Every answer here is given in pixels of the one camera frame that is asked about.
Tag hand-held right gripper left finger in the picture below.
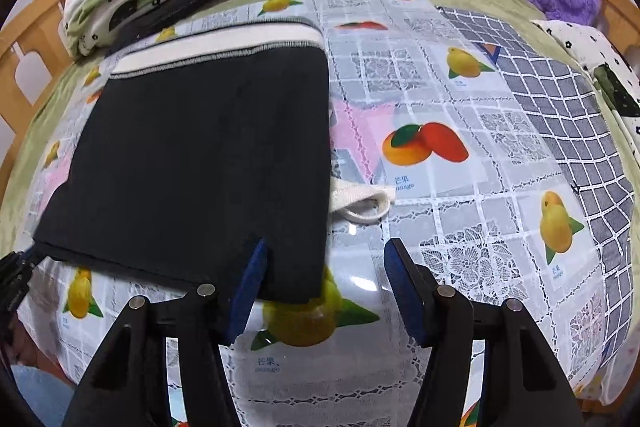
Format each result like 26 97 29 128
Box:
62 239 269 427

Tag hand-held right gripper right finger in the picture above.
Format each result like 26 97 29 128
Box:
384 237 586 427

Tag black pants with white waistband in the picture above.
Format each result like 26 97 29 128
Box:
32 14 397 306

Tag person's blue jeans leg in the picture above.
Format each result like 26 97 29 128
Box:
10 363 77 427

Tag fruit print lace tablecloth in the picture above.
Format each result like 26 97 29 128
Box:
10 0 637 427

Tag white floral pillow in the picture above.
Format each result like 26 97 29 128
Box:
531 18 640 138

